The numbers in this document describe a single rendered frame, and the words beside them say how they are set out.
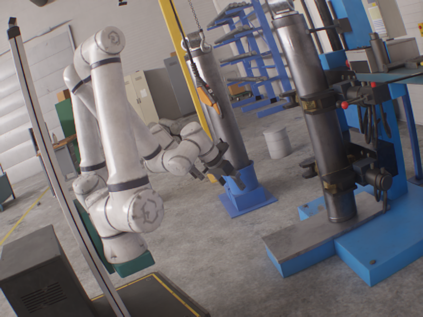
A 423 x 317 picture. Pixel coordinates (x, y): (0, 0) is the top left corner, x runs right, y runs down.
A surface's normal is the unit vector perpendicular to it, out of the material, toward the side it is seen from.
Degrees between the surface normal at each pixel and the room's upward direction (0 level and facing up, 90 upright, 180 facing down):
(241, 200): 90
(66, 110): 90
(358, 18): 90
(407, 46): 90
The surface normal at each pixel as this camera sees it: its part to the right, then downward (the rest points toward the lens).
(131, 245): 0.41, -0.34
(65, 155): 0.13, 0.18
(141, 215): 0.67, 0.04
